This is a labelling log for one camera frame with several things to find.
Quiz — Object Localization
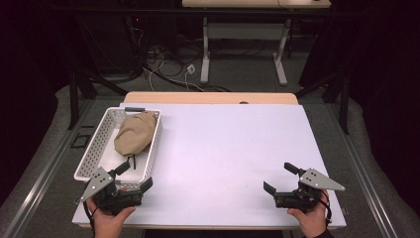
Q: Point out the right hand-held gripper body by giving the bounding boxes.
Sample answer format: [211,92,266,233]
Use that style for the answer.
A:
[273,168,347,214]

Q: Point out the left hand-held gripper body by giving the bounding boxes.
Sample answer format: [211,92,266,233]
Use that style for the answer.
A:
[80,167,145,216]

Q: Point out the white perforated basket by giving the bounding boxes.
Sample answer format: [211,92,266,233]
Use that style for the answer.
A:
[72,106,163,186]

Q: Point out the tan pants with black drawstring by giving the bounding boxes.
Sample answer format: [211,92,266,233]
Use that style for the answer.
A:
[113,111,158,171]

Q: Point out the person's left hand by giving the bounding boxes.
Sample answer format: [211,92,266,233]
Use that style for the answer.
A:
[86,197,137,238]

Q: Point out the person's right hand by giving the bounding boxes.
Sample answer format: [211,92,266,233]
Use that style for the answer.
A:
[286,189,331,238]

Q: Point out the white table cover board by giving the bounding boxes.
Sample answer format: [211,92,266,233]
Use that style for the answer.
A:
[71,102,348,230]

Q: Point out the black metal stand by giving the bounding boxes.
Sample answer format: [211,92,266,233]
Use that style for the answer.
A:
[295,63,351,135]
[67,62,129,131]

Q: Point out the light wooden table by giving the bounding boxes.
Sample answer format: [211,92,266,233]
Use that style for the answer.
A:
[78,91,346,232]

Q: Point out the black computer tower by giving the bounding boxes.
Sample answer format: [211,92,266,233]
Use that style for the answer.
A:
[77,13,142,75]

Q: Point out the black curtain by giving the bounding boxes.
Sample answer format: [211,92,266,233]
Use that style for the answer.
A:
[0,0,72,207]
[298,0,420,216]

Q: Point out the wooden desk with white legs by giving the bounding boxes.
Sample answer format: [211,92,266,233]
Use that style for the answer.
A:
[181,0,332,87]

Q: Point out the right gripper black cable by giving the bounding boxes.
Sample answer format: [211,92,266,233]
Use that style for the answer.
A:
[316,189,333,229]

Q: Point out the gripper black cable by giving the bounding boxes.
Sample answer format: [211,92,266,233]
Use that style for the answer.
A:
[316,189,333,229]
[82,199,97,238]

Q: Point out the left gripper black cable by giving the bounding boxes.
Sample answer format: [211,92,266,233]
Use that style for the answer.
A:
[82,199,97,238]

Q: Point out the black floor frame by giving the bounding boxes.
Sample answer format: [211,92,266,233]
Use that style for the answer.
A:
[69,133,92,149]

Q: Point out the metal floor rail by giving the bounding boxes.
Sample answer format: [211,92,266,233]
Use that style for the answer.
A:
[326,102,401,238]
[0,98,97,238]

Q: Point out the thick black cable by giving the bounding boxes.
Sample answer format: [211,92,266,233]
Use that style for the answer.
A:
[143,66,232,93]

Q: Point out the white cable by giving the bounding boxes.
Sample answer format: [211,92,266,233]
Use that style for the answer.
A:
[143,49,206,93]

